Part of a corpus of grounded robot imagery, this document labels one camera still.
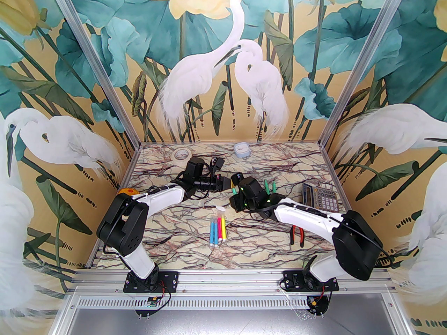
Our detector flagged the beige masking tape roll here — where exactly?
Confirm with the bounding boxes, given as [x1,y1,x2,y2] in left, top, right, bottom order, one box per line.
[172,148,193,163]

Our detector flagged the grey desk calculator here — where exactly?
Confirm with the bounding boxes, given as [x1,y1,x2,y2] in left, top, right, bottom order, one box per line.
[302,183,339,211]

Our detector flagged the grey metal front panel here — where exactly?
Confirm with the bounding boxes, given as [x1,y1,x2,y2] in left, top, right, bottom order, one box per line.
[52,293,405,335]

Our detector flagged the red handled pliers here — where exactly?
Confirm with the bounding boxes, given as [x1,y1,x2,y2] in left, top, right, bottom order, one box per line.
[290,224,305,247]

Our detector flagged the aluminium front rail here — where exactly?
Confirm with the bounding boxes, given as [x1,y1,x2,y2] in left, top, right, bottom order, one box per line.
[65,269,400,296]

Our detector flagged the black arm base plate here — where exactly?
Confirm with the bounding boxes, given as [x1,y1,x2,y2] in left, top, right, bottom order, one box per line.
[282,270,340,293]
[124,271,179,294]

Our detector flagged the aluminium frame post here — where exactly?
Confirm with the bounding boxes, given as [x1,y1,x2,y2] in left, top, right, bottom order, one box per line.
[45,0,142,146]
[320,0,414,147]

